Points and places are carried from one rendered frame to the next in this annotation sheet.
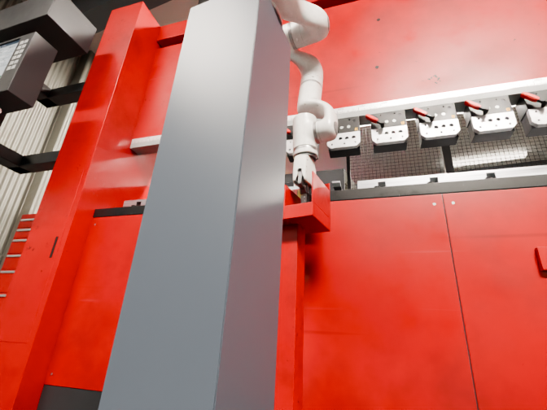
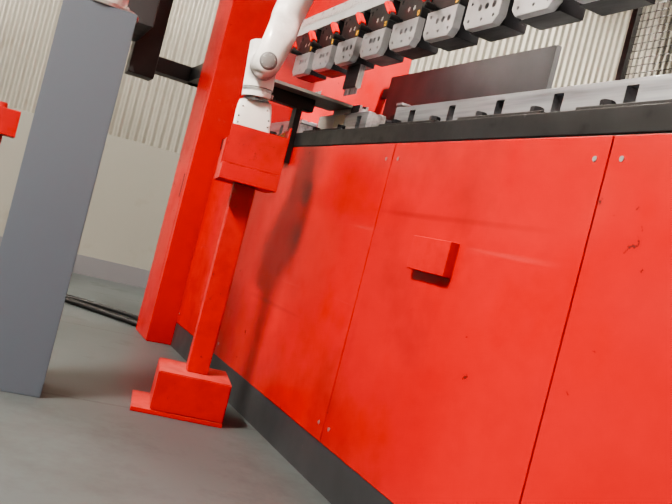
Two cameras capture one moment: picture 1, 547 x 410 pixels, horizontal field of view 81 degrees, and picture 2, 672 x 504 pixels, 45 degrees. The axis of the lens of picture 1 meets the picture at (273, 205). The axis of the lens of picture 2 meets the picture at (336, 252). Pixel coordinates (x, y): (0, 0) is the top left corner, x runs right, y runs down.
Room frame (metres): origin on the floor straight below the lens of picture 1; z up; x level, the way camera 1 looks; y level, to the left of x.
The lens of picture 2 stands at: (-0.33, -1.98, 0.55)
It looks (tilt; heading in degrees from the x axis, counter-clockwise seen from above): 0 degrees down; 48
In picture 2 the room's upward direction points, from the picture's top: 14 degrees clockwise
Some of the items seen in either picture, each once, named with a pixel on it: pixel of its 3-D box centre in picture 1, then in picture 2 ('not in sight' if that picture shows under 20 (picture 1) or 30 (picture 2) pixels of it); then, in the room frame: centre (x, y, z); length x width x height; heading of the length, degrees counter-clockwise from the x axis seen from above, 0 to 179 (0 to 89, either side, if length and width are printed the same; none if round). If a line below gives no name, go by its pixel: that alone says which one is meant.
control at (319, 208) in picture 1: (294, 202); (251, 154); (1.00, -0.07, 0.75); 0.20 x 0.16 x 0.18; 60
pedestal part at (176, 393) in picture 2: not in sight; (180, 389); (0.97, -0.06, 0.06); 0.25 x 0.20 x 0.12; 150
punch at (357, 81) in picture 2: not in sight; (353, 80); (1.39, 0.04, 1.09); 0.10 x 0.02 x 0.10; 72
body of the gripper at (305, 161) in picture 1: (305, 171); (253, 117); (0.95, -0.10, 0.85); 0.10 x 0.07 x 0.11; 150
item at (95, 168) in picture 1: (130, 189); (299, 99); (1.86, 0.91, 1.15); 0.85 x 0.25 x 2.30; 162
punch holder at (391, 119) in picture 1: (388, 131); (456, 12); (1.21, -0.51, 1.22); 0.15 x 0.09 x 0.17; 72
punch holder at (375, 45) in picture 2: (302, 142); (387, 33); (1.33, -0.13, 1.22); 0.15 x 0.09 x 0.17; 72
